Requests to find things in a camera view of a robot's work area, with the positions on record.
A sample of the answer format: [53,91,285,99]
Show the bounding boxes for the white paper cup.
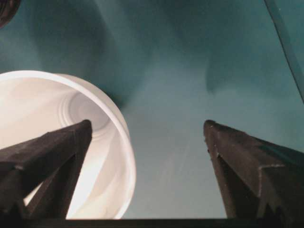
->
[0,70,138,219]

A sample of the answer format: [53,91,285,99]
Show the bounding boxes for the black cup holder red handle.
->
[0,0,20,29]

